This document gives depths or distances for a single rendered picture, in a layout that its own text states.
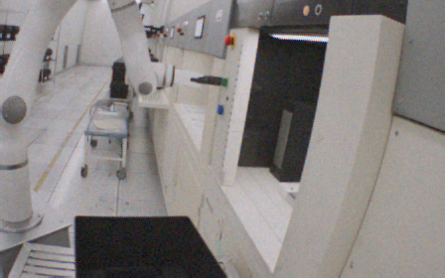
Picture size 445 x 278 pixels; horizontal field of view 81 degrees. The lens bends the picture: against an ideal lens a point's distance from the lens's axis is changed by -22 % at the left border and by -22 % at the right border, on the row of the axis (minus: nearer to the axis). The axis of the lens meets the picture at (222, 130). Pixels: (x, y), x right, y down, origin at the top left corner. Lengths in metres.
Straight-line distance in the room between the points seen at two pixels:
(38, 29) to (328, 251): 0.83
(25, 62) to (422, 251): 0.90
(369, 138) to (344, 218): 0.12
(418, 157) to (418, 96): 0.07
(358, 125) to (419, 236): 0.16
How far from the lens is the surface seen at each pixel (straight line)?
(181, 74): 1.09
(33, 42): 0.89
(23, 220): 1.03
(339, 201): 0.44
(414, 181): 0.41
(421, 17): 0.42
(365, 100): 0.41
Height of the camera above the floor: 1.32
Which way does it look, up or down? 14 degrees down
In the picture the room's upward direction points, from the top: 9 degrees clockwise
